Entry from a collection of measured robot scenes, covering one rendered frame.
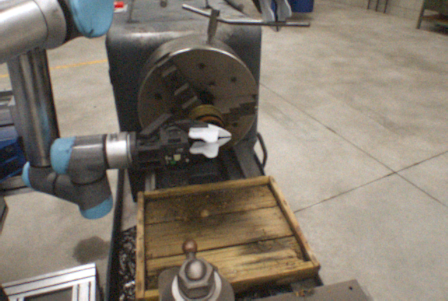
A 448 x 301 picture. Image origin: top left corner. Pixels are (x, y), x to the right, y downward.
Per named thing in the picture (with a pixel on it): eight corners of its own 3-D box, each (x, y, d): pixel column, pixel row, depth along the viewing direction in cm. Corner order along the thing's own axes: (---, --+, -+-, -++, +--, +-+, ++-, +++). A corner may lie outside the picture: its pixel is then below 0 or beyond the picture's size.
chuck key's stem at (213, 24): (200, 54, 84) (209, 7, 78) (206, 52, 85) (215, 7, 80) (207, 57, 83) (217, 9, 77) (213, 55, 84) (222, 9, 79)
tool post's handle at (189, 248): (181, 247, 42) (180, 236, 41) (197, 245, 42) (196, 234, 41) (185, 277, 38) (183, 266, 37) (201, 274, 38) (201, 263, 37)
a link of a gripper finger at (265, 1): (271, 40, 70) (264, -4, 65) (262, 33, 75) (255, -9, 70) (284, 37, 70) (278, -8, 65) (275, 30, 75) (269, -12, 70)
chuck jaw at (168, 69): (183, 99, 87) (155, 64, 81) (199, 89, 87) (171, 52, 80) (188, 119, 78) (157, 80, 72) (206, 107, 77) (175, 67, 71)
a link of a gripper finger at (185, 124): (208, 140, 72) (169, 143, 71) (208, 136, 74) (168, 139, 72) (208, 121, 70) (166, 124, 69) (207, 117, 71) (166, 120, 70)
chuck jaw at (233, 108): (209, 92, 88) (253, 87, 90) (210, 109, 90) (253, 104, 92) (217, 111, 78) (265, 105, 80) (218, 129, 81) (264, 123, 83)
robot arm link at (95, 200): (85, 192, 81) (74, 155, 75) (122, 204, 77) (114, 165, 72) (61, 213, 75) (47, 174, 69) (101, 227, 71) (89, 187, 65)
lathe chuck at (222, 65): (133, 136, 96) (144, 28, 82) (235, 145, 105) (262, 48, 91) (131, 154, 89) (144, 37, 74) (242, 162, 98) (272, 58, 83)
